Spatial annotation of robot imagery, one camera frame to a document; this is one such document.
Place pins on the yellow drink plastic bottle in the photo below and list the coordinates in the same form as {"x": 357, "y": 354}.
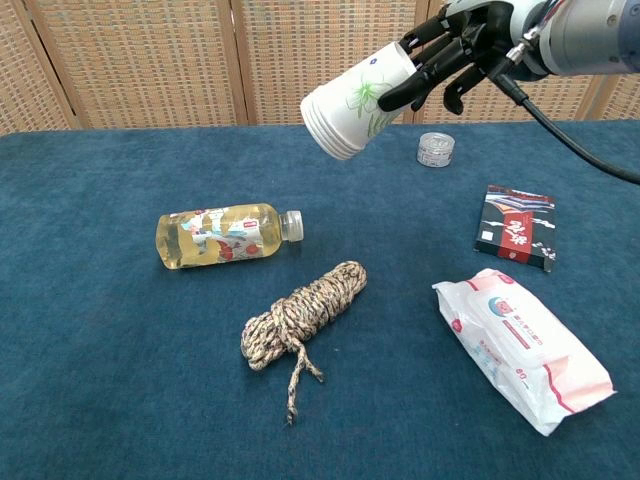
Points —
{"x": 215, "y": 240}

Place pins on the small clear round jar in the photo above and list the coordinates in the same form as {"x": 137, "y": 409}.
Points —
{"x": 435, "y": 150}

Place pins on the red black snack packet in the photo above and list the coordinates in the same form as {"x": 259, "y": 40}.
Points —
{"x": 515, "y": 230}

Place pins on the white paper cup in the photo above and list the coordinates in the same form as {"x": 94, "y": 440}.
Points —
{"x": 345, "y": 110}

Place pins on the blue table mat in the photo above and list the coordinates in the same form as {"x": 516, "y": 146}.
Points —
{"x": 100, "y": 350}

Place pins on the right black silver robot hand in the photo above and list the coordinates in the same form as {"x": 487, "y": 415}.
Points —
{"x": 475, "y": 35}

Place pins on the white wet wipes pack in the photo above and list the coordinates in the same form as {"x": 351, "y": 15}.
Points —
{"x": 510, "y": 340}

